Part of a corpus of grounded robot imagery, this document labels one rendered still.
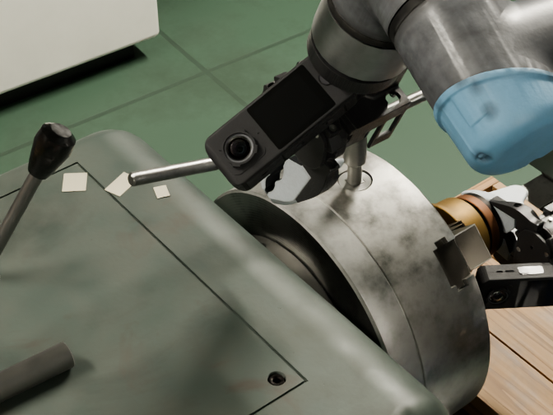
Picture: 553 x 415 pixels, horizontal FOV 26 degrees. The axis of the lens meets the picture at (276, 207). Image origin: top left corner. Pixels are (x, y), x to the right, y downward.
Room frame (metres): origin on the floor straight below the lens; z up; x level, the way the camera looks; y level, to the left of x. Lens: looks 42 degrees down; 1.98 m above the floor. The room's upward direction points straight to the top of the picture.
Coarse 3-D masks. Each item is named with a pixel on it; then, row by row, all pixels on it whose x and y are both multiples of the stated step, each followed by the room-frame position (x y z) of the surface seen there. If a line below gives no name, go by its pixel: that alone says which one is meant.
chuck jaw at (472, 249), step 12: (456, 228) 0.90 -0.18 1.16; (468, 228) 0.86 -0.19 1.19; (456, 240) 0.85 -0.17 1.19; (468, 240) 0.85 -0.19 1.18; (480, 240) 0.86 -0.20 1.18; (444, 252) 0.82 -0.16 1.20; (456, 252) 0.83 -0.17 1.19; (468, 252) 0.84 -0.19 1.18; (480, 252) 0.85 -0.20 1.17; (444, 264) 0.81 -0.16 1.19; (456, 264) 0.82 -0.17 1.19; (468, 264) 0.83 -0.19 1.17; (480, 264) 0.84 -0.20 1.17; (456, 276) 0.81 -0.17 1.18
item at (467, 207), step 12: (444, 204) 0.98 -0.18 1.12; (456, 204) 0.98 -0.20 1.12; (468, 204) 0.98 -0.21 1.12; (480, 204) 0.99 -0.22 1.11; (444, 216) 0.96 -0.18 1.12; (456, 216) 0.96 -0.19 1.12; (468, 216) 0.96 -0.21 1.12; (480, 216) 0.97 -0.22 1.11; (492, 216) 0.98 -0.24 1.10; (480, 228) 0.95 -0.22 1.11; (492, 228) 0.97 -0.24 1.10; (492, 240) 0.96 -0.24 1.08; (492, 252) 0.96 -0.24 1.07
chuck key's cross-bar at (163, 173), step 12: (408, 96) 0.92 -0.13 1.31; (420, 96) 0.92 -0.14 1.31; (408, 108) 0.91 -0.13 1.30; (156, 168) 0.77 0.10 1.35; (168, 168) 0.77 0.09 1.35; (180, 168) 0.77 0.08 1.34; (192, 168) 0.78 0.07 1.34; (204, 168) 0.78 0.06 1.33; (216, 168) 0.79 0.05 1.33; (132, 180) 0.75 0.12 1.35; (144, 180) 0.75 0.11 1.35; (156, 180) 0.76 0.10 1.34
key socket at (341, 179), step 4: (340, 176) 0.89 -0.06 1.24; (344, 176) 0.89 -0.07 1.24; (364, 176) 0.89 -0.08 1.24; (368, 176) 0.89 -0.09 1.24; (340, 180) 0.88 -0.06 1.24; (344, 180) 0.88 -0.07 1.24; (364, 180) 0.88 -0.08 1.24; (368, 180) 0.88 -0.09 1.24; (340, 184) 0.88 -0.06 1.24; (344, 184) 0.88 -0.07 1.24; (348, 184) 0.88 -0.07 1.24; (360, 184) 0.88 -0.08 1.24; (364, 184) 0.88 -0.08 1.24; (368, 184) 0.88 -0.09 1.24; (344, 188) 0.87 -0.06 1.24; (348, 188) 0.87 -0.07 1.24; (352, 188) 0.87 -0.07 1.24; (356, 188) 0.87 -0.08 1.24; (360, 188) 0.87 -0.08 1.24; (364, 188) 0.87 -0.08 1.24
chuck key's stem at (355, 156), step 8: (352, 144) 0.87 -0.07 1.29; (360, 144) 0.87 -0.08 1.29; (344, 152) 0.88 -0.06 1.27; (352, 152) 0.87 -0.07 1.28; (360, 152) 0.87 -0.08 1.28; (344, 160) 0.88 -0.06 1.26; (352, 160) 0.87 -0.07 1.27; (360, 160) 0.87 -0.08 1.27; (352, 168) 0.88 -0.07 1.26; (360, 168) 0.88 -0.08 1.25; (352, 176) 0.88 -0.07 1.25; (360, 176) 0.88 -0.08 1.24; (352, 184) 0.87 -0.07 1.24
